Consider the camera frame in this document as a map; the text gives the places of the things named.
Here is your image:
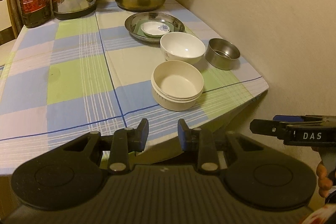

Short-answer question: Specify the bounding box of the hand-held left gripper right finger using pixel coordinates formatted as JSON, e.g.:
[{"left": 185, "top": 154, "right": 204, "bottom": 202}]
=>
[{"left": 178, "top": 118, "right": 263, "bottom": 175}]

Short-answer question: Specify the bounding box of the small floral dish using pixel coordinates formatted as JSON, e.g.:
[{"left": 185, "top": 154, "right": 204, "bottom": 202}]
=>
[{"left": 140, "top": 21, "right": 171, "bottom": 38}]

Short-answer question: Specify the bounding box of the large stainless steel plate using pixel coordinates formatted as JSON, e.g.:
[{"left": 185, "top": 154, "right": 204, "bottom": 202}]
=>
[{"left": 124, "top": 12, "right": 185, "bottom": 43}]

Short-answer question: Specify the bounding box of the cream ribbed plastic bowl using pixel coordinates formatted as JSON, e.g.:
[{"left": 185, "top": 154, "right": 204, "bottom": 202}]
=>
[{"left": 151, "top": 60, "right": 205, "bottom": 111}]

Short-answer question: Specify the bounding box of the checked tablecloth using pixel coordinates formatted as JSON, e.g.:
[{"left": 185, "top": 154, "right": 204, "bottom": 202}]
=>
[{"left": 0, "top": 0, "right": 269, "bottom": 178}]

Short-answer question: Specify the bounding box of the white wooden chair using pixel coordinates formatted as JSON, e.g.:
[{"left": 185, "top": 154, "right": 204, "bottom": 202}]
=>
[{"left": 0, "top": 0, "right": 20, "bottom": 67}]

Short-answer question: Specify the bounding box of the small stainless steel bowl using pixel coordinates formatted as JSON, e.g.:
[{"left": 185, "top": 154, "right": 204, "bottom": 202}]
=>
[{"left": 205, "top": 38, "right": 241, "bottom": 71}]

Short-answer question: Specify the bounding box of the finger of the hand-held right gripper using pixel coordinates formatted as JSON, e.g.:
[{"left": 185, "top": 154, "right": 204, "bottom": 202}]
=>
[
  {"left": 273, "top": 115, "right": 311, "bottom": 123},
  {"left": 249, "top": 119, "right": 287, "bottom": 139}
]

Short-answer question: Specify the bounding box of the person's right hand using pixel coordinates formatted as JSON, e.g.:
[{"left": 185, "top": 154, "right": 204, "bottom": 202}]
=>
[{"left": 316, "top": 163, "right": 336, "bottom": 199}]

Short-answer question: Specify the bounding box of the green square plate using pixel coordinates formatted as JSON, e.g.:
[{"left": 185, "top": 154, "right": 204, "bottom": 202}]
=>
[{"left": 133, "top": 20, "right": 176, "bottom": 38}]

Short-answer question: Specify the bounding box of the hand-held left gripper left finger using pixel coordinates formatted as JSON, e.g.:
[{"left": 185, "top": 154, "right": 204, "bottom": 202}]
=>
[{"left": 63, "top": 118, "right": 150, "bottom": 175}]

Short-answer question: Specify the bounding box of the white ceramic bowl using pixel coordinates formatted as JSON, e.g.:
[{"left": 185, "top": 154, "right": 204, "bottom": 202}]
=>
[{"left": 160, "top": 32, "right": 206, "bottom": 65}]

